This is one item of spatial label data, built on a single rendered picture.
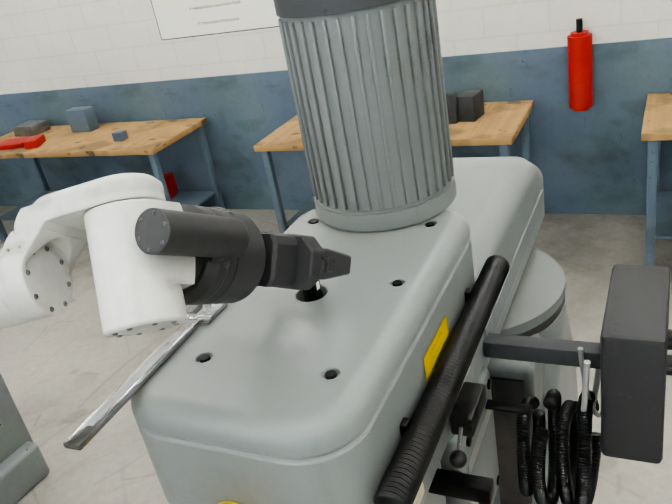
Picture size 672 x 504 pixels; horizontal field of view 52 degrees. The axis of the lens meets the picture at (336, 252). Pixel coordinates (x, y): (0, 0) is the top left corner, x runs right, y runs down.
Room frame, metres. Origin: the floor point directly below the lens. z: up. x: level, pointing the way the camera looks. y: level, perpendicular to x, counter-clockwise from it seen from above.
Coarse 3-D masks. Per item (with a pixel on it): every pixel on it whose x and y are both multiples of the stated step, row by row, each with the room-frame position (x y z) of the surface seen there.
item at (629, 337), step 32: (640, 288) 0.82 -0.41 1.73; (608, 320) 0.76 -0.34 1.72; (640, 320) 0.75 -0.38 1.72; (608, 352) 0.73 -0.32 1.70; (640, 352) 0.71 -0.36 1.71; (608, 384) 0.73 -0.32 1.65; (640, 384) 0.71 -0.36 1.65; (608, 416) 0.73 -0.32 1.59; (640, 416) 0.71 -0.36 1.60; (608, 448) 0.73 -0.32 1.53; (640, 448) 0.71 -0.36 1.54
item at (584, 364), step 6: (582, 348) 0.81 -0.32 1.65; (582, 354) 0.81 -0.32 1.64; (582, 360) 0.81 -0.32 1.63; (588, 360) 0.78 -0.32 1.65; (582, 366) 0.81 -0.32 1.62; (588, 366) 0.77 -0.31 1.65; (582, 372) 0.81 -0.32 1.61; (588, 372) 0.77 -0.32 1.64; (582, 378) 0.81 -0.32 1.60; (588, 378) 0.78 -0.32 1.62; (594, 378) 0.86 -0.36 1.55; (582, 384) 0.82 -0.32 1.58; (588, 384) 0.78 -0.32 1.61; (594, 384) 0.86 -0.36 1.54; (582, 390) 0.79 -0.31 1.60; (588, 390) 0.78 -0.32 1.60; (594, 390) 0.86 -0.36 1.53; (582, 396) 0.79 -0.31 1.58; (588, 396) 0.82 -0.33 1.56; (582, 402) 0.79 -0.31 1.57; (594, 402) 0.85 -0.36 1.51; (582, 408) 0.79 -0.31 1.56; (594, 408) 0.82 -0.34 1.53; (594, 414) 0.83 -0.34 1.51; (600, 414) 0.83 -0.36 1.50
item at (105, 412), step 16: (224, 304) 0.70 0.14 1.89; (192, 320) 0.68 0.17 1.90; (208, 320) 0.67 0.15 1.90; (176, 336) 0.65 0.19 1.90; (160, 352) 0.62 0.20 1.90; (144, 368) 0.60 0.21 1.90; (128, 384) 0.57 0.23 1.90; (112, 400) 0.55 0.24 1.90; (128, 400) 0.56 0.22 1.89; (96, 416) 0.53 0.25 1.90; (112, 416) 0.54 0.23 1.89; (80, 432) 0.51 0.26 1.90; (96, 432) 0.52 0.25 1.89; (80, 448) 0.50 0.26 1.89
